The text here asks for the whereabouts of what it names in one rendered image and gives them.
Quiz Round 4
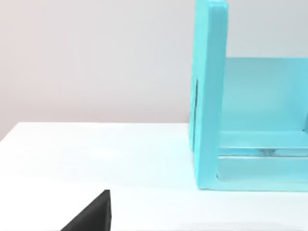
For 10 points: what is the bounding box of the light blue rack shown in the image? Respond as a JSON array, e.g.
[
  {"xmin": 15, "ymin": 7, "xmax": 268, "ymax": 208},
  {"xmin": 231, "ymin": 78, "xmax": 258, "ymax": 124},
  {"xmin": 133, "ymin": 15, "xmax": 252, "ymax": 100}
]
[{"xmin": 189, "ymin": 0, "xmax": 308, "ymax": 193}]

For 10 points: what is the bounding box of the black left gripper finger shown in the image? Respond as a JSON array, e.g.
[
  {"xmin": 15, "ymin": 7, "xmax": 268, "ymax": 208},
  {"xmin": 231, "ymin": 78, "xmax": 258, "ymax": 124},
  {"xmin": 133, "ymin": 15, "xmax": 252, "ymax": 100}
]
[{"xmin": 60, "ymin": 189, "xmax": 113, "ymax": 231}]

